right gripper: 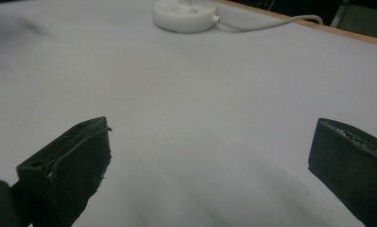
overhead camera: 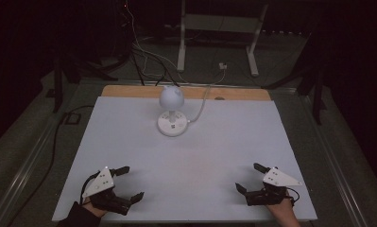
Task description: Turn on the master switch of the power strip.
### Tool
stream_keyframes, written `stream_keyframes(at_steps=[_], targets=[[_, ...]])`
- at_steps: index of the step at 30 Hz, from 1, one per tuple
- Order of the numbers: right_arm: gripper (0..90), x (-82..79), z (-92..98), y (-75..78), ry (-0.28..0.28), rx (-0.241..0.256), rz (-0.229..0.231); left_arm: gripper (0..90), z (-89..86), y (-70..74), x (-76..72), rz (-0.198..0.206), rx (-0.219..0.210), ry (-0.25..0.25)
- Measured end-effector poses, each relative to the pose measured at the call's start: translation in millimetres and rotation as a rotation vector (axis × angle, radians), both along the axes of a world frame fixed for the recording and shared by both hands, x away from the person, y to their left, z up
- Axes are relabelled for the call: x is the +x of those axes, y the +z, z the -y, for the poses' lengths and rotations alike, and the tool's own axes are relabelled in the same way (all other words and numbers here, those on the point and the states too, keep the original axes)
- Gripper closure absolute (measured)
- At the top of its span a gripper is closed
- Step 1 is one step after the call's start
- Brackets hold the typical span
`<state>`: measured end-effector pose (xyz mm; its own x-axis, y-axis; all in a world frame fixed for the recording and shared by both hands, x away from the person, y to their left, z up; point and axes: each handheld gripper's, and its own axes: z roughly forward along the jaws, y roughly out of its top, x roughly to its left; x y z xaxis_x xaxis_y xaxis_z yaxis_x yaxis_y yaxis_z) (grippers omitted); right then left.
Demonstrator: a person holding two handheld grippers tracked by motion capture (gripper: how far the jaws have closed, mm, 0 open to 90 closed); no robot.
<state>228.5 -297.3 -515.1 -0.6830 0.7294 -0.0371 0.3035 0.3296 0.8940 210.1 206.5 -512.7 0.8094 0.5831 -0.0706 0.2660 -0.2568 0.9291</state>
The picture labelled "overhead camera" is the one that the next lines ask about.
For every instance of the white power plug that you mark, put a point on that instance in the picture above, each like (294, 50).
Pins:
(222, 66)

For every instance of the white table mat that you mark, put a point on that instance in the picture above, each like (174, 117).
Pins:
(189, 157)

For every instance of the black floor box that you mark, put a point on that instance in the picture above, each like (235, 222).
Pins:
(72, 118)

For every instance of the person's right hand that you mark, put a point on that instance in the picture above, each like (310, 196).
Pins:
(282, 214)

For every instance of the white round desk lamp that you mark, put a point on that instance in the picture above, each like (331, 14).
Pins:
(172, 110)

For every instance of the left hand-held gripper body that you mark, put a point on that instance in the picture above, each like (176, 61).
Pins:
(102, 186)

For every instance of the black tripod stand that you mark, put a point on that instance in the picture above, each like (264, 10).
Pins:
(63, 75)
(312, 85)

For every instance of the white metal stand frame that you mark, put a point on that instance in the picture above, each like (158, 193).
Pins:
(219, 28)

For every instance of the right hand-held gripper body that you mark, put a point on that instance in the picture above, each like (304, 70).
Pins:
(272, 189)

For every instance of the person's left hand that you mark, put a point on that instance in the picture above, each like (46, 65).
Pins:
(96, 209)

